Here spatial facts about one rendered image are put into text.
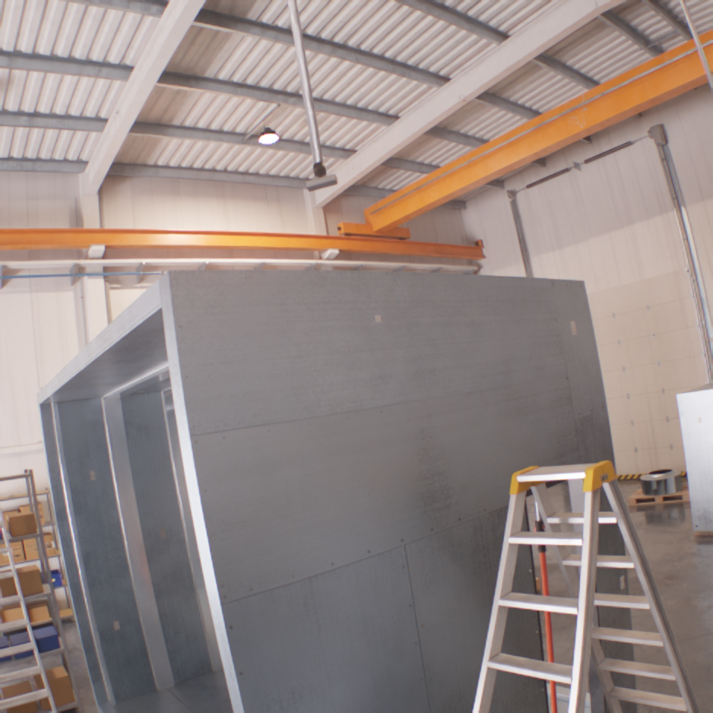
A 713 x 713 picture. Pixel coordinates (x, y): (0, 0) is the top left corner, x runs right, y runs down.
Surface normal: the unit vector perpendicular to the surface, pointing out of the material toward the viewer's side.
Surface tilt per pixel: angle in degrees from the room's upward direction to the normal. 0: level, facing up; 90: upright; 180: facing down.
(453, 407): 90
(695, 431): 90
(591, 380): 90
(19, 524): 90
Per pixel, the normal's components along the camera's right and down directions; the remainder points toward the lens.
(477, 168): -0.79, 0.08
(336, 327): 0.59, -0.15
